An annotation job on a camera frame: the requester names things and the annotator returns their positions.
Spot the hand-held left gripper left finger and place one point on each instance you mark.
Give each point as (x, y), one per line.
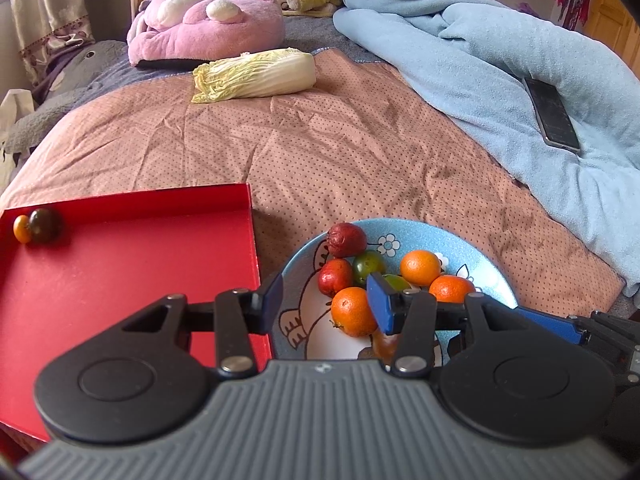
(272, 296)

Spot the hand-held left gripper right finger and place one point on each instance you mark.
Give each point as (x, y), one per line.
(382, 305)

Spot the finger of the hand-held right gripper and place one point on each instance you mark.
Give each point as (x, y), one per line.
(550, 324)

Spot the green tomato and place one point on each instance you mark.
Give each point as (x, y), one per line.
(367, 266)
(401, 281)

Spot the orange tangerine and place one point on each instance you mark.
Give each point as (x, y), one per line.
(352, 311)
(451, 290)

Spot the red orange tomato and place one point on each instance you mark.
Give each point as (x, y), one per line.
(386, 347)

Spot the small orange citrus fruit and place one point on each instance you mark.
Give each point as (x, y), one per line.
(21, 229)
(420, 267)

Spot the dark red tomato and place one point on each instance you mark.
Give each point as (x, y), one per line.
(346, 238)
(336, 276)

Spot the blue cartoon print plate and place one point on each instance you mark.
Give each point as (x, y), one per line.
(475, 265)

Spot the red tray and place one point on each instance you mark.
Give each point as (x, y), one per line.
(125, 270)

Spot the black smartphone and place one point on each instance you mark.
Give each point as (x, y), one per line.
(552, 115)

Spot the napa cabbage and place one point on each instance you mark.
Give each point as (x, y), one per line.
(260, 75)

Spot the dark brown tomato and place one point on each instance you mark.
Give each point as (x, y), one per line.
(46, 226)

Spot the light blue blanket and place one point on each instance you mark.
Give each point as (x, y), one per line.
(475, 60)

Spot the grey blue bed sheet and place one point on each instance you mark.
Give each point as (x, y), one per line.
(320, 30)

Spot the pink plush toy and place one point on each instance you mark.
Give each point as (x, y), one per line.
(210, 25)

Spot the grey shark plush toy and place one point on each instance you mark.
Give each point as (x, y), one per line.
(65, 90)

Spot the wooden door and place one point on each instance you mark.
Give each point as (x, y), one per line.
(612, 20)

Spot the floral curtain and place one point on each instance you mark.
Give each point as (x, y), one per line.
(45, 5)

